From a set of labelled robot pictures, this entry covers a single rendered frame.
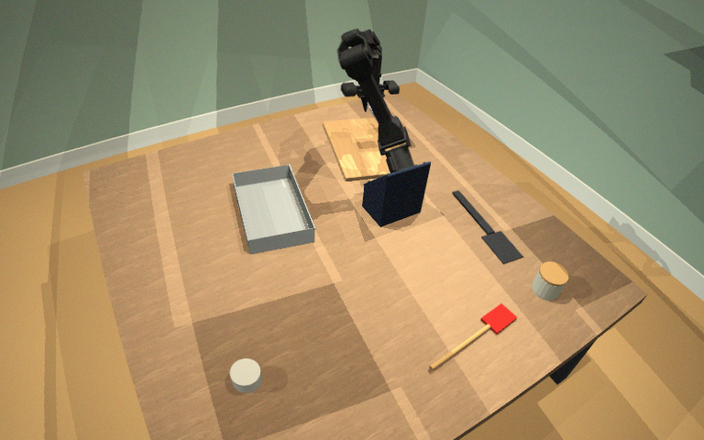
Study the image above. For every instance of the dark grey spatula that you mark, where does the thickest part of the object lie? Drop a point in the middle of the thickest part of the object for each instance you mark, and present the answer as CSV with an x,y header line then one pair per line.
x,y
497,242

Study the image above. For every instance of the grey canister with tan lid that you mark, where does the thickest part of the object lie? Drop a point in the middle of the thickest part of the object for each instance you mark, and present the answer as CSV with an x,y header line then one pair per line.
x,y
550,281

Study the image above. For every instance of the white short cylinder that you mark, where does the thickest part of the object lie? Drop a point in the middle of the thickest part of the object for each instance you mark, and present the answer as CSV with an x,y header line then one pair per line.
x,y
246,375

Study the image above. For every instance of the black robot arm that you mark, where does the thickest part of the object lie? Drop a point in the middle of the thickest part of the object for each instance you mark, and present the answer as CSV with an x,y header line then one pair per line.
x,y
364,57

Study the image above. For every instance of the red spatula with wooden handle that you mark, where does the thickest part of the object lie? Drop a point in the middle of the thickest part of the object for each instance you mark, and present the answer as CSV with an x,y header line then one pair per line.
x,y
496,320

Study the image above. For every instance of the light wooden board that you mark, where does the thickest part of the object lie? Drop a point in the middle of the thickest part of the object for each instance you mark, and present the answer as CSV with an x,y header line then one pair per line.
x,y
355,144

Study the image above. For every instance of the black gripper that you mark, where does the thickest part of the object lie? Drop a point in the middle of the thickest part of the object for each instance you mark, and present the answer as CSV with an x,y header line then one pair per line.
x,y
349,89

